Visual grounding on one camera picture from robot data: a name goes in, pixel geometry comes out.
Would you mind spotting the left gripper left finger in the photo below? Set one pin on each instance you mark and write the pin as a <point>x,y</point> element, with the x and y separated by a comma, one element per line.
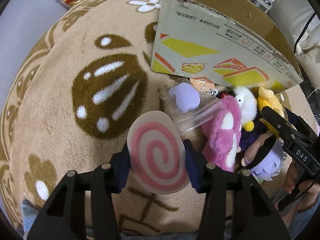
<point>63,214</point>

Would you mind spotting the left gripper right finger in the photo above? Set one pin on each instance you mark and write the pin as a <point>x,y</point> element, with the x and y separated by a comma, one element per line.
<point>236,197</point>

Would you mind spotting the purple haired plush doll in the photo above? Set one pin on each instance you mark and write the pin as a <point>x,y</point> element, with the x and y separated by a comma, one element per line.
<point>263,153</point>

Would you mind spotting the yellow plush bear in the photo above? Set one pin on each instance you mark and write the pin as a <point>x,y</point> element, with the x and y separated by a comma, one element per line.
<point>266,97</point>

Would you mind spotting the white fluffy plush toy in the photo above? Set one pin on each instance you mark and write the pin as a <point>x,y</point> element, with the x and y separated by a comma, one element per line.
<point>248,106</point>

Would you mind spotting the pink plush bear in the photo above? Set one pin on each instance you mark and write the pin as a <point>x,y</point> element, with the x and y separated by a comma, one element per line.
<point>223,132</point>

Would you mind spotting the pink swirl round cushion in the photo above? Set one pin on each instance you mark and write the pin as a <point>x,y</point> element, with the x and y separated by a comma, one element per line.
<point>157,154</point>

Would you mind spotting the person's right hand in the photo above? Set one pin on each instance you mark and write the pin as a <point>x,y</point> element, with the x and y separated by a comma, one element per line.
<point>311,195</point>

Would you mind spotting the clear plastic bag purple item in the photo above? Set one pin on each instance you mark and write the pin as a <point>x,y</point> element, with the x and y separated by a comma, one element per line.
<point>188,107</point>

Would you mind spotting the white duvet on chair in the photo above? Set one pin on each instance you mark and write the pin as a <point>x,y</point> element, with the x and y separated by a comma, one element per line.
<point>299,24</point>

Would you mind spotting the beige brown patterned rug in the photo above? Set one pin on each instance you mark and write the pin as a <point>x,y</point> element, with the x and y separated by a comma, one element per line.
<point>72,104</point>

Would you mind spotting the printed cardboard box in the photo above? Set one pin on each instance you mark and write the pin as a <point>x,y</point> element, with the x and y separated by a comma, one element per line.
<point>227,42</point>

